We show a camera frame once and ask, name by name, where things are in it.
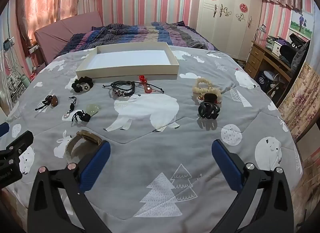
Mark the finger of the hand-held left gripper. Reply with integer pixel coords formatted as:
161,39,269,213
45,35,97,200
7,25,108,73
0,130,34,167
0,122,10,138

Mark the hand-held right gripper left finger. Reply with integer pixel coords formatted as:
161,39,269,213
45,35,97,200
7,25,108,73
27,140,112,233

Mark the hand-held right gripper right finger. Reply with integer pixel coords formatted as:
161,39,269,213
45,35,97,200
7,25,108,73
211,139,294,233

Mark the white strap wristwatch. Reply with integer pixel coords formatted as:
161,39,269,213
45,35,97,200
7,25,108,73
65,130,104,166

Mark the brown stone pendant black cord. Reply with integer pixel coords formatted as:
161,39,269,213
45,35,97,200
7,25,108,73
35,94,59,111

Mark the pale jade pendant black cord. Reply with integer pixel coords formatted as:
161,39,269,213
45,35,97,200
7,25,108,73
71,104,102,123

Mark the black hair claw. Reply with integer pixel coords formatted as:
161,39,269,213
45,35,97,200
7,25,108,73
198,101,220,120

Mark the black cord silver charm pendant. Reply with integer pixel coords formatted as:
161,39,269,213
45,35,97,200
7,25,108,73
64,96,77,118

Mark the black scrunchie with metal charm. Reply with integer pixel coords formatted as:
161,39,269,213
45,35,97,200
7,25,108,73
71,77,94,93

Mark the cream scrunchie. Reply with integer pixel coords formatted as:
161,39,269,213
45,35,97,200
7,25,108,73
192,78,223,102

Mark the black leather braided bracelet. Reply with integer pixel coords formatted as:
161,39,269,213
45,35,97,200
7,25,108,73
102,80,137,97

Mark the red cord bracelet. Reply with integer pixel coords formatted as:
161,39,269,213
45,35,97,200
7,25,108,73
135,75,165,94

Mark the shallow white cardboard tray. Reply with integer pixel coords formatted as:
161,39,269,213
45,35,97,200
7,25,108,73
76,42,180,79

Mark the black white patterned box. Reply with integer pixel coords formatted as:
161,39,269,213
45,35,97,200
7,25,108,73
5,76,23,103

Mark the grey bear print bedcover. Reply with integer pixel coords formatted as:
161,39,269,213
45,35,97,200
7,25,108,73
0,45,304,233

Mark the dark blue round bin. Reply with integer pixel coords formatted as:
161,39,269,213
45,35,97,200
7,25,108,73
257,70,278,91

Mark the floral cloth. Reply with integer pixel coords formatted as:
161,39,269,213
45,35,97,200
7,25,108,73
277,64,320,141

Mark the wooden desk with drawers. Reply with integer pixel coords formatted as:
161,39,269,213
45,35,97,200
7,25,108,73
244,40,300,91

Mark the pink padded headboard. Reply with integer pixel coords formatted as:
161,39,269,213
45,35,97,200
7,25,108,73
34,11,104,66

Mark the small white box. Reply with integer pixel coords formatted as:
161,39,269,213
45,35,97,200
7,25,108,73
272,41,284,56

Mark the white wardrobe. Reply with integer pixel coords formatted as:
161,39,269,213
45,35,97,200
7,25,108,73
196,0,263,61

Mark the black bag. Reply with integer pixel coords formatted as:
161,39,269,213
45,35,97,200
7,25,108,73
279,34,310,68

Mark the dark hanging jacket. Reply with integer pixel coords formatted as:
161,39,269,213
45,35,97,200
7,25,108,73
291,40,311,74

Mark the desk lamp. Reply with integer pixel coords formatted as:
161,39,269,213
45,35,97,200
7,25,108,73
254,24,267,42

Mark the striped purple blue quilt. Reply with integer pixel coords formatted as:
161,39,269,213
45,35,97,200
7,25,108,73
54,21,219,59

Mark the bundle of white cables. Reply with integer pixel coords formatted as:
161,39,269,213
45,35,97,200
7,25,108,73
4,48,25,79

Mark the wall socket with chargers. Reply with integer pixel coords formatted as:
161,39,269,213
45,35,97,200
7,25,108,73
2,36,15,49

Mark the wall poster of couple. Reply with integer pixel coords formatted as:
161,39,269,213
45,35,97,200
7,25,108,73
289,10,314,39

